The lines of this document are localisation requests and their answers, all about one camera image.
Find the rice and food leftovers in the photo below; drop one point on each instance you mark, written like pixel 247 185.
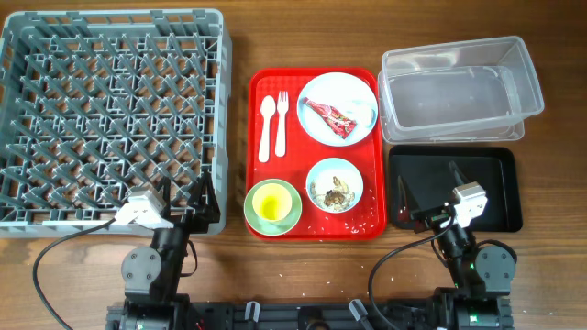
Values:
pixel 331 194

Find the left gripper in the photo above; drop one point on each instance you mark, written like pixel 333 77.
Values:
pixel 210 210

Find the red plastic tray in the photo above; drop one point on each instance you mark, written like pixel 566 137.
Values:
pixel 368 219

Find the red snack wrapper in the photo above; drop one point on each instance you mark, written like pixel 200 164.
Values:
pixel 341 125

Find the black waste tray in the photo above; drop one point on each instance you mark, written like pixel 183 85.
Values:
pixel 426 170

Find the white plastic fork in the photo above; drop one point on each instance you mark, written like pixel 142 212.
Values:
pixel 282 109

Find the grey dishwasher rack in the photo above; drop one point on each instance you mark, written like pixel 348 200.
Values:
pixel 98 104

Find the clear plastic bin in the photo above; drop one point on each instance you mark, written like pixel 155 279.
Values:
pixel 478 90

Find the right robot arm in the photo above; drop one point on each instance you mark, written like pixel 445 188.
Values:
pixel 481 271

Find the white tissue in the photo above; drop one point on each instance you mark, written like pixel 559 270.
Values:
pixel 362 113

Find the large light blue plate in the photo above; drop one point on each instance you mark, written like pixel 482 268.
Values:
pixel 337 89

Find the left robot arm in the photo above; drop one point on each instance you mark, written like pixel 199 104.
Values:
pixel 152 273

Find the small light blue bowl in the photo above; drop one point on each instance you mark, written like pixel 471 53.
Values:
pixel 341 168

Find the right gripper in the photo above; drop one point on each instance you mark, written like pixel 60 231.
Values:
pixel 431 217

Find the white plastic spoon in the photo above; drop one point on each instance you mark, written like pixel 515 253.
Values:
pixel 267 110

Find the yellow plastic cup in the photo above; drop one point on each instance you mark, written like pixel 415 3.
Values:
pixel 272 202

